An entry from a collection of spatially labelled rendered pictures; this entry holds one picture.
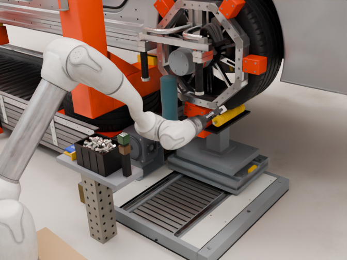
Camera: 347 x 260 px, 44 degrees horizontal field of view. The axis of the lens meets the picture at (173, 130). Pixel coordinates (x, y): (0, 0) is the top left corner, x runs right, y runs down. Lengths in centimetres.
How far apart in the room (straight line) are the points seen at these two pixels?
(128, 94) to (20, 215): 54
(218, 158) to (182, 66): 67
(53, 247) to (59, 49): 72
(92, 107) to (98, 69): 93
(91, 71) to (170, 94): 89
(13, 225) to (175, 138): 73
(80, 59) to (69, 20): 87
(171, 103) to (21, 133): 94
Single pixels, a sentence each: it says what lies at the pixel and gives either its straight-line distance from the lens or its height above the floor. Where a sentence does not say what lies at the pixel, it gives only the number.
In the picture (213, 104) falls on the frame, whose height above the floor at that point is 61.
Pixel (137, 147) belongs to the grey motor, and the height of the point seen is 34.
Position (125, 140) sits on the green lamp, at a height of 64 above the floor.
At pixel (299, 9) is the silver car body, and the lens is 207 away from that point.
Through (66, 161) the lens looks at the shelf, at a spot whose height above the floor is 45.
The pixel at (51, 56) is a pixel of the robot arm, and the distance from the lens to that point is 158.
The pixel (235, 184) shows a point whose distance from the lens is 241.
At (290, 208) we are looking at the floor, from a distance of 254.
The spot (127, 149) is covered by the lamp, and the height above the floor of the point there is 60.
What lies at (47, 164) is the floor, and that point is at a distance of 310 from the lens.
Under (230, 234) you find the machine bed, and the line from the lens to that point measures 220.
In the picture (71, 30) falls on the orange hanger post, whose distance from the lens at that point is 229.
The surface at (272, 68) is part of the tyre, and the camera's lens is 225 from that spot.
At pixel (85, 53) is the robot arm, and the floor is 110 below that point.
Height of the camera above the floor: 148
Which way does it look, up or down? 26 degrees down
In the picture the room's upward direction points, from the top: 2 degrees counter-clockwise
